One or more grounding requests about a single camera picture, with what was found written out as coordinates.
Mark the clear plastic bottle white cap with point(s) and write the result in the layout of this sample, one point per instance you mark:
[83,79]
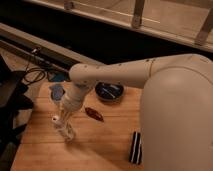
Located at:
[63,127]

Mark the metal rail beam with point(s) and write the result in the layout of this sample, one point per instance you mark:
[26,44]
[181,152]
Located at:
[25,43]

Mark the white cup blue lid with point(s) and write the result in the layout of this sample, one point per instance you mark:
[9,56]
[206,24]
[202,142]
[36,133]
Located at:
[56,93]

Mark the black round bowl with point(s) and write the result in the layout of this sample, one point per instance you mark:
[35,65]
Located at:
[109,92]

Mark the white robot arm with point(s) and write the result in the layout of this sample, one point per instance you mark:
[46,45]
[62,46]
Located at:
[176,107]

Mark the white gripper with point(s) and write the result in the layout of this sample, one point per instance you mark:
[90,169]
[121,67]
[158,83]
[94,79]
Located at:
[72,101]

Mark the dark red leaf-shaped object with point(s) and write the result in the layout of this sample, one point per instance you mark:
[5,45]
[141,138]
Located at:
[94,114]

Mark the black white striped case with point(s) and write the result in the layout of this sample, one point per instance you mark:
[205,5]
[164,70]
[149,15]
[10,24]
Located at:
[135,156]

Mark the black chair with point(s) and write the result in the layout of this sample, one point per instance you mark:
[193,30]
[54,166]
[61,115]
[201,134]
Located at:
[12,100]

